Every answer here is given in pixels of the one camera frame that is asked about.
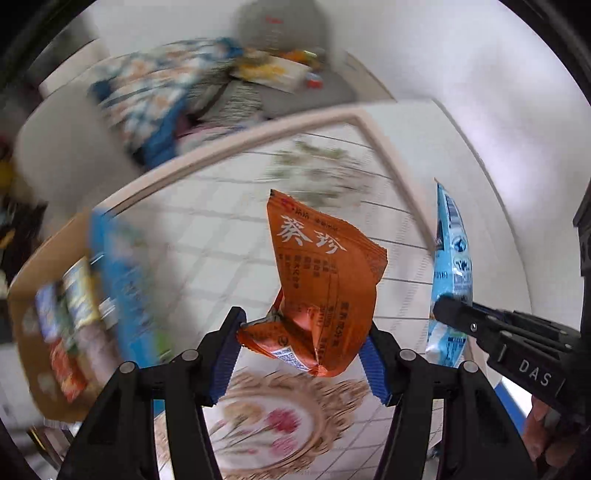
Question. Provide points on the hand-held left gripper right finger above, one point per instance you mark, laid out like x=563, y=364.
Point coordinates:
x=376, y=374

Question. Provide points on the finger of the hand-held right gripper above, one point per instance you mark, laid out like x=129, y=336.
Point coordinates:
x=466, y=321
x=535, y=330

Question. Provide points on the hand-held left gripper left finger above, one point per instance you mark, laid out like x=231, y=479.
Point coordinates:
x=221, y=364

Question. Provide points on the light blue white packet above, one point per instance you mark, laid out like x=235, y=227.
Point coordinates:
x=452, y=258

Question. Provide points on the orange snack packet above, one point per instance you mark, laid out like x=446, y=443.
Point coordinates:
x=323, y=277

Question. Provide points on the red snack packet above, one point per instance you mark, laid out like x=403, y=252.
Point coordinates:
x=67, y=371

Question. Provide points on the green snack packet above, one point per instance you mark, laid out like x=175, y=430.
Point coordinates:
x=81, y=295

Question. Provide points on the cardboard box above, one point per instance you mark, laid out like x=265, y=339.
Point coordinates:
x=27, y=295

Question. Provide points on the person's right hand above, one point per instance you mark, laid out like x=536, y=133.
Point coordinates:
x=549, y=434

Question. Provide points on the striped knitted cloth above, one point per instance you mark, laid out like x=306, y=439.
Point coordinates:
x=235, y=104

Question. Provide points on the grey cushioned chair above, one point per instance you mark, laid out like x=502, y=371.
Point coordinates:
x=332, y=94

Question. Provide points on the grey office chair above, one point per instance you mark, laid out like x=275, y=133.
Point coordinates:
x=60, y=147

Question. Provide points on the small red box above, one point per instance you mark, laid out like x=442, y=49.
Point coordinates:
x=314, y=79

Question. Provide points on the plaid blanket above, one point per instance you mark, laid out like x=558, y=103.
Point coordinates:
x=147, y=83

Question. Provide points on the white yellow package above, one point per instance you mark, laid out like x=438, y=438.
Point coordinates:
x=272, y=74

